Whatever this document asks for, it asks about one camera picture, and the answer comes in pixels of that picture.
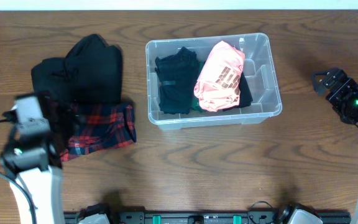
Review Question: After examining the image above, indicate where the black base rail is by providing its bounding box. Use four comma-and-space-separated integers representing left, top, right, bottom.
64, 201, 352, 224

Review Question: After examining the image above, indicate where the navy garment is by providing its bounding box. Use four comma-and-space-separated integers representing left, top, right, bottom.
155, 47, 200, 114

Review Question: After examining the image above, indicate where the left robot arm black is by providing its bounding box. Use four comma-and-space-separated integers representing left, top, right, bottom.
0, 126, 65, 224

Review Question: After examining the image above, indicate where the clear plastic storage bin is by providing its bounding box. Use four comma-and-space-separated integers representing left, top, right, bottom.
145, 33, 282, 130

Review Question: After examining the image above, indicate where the pink printed shirt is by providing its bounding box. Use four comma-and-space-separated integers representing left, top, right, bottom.
194, 41, 245, 112

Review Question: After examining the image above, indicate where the dark green garment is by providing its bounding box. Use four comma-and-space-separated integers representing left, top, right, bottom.
191, 62, 205, 113

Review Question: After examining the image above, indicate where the black garment pile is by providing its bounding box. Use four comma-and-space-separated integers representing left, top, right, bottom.
31, 34, 123, 104

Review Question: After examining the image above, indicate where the red navy plaid shirt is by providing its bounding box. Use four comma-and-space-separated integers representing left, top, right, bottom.
52, 101, 137, 162

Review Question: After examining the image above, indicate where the black garment with tape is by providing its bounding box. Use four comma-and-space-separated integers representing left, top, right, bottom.
223, 73, 253, 111

